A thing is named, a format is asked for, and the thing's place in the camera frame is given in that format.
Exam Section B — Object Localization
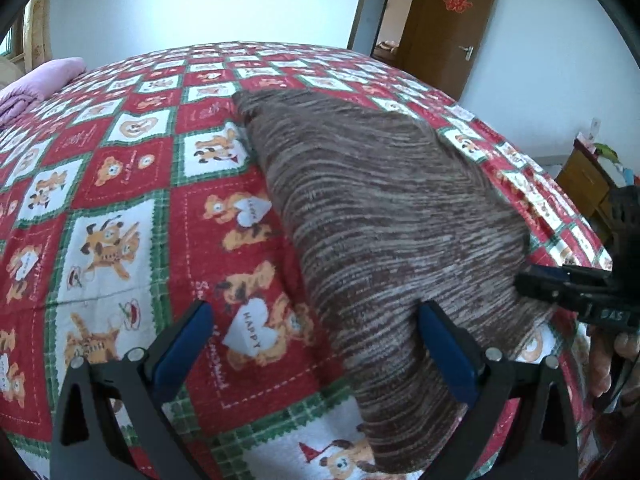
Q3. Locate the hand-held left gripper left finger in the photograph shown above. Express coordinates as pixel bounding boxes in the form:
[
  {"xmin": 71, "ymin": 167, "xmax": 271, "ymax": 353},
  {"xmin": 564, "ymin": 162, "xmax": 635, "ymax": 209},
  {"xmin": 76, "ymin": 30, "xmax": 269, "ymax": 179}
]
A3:
[{"xmin": 50, "ymin": 300, "xmax": 216, "ymax": 480}]

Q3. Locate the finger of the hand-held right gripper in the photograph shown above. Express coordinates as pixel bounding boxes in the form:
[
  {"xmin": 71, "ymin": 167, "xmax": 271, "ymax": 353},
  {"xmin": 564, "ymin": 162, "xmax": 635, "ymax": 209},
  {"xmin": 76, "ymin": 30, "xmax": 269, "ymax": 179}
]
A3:
[{"xmin": 514, "ymin": 264, "xmax": 615, "ymax": 311}]

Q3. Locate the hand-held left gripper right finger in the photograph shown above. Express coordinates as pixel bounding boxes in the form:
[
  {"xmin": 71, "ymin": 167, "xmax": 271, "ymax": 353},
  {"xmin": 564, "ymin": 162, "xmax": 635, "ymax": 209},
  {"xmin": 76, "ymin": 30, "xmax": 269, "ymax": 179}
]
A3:
[{"xmin": 417, "ymin": 301, "xmax": 581, "ymax": 480}]

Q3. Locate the brown knitted sweater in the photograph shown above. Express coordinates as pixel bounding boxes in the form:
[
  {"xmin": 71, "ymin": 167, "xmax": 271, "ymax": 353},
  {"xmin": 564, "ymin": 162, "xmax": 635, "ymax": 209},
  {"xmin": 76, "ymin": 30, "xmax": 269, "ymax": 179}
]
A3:
[{"xmin": 232, "ymin": 89, "xmax": 556, "ymax": 475}]

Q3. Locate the person's right hand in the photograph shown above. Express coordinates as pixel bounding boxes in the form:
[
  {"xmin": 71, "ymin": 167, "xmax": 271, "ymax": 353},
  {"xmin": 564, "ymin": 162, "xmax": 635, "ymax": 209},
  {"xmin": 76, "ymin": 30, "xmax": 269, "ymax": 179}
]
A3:
[{"xmin": 587, "ymin": 325, "xmax": 640, "ymax": 413}]

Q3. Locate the wooden nightstand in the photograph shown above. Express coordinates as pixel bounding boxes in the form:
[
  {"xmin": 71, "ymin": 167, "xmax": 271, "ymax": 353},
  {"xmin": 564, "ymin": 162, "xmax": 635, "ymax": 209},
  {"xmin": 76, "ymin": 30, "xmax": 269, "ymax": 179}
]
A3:
[{"xmin": 555, "ymin": 132, "xmax": 631, "ymax": 241}]

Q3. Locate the red checked printed blanket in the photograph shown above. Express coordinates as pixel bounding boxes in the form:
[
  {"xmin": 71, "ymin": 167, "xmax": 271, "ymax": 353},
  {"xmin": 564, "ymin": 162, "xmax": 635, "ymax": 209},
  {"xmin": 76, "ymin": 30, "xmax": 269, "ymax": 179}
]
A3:
[{"xmin": 0, "ymin": 41, "xmax": 616, "ymax": 480}]

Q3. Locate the brown wooden door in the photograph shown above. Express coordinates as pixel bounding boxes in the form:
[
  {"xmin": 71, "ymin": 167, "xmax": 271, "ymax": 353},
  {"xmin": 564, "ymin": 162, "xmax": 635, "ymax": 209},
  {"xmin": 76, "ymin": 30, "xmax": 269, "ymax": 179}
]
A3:
[{"xmin": 402, "ymin": 0, "xmax": 501, "ymax": 103}]

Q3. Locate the pink folded quilt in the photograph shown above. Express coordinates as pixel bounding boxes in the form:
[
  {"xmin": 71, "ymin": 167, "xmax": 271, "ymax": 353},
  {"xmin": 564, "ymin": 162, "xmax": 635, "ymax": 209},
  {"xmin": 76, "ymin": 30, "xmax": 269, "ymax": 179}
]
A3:
[{"xmin": 0, "ymin": 57, "xmax": 87, "ymax": 126}]

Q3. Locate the beige curtain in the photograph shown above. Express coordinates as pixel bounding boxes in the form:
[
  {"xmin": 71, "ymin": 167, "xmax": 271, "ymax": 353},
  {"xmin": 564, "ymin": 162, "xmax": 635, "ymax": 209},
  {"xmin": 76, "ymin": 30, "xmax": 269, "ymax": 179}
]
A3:
[{"xmin": 22, "ymin": 0, "xmax": 53, "ymax": 68}]

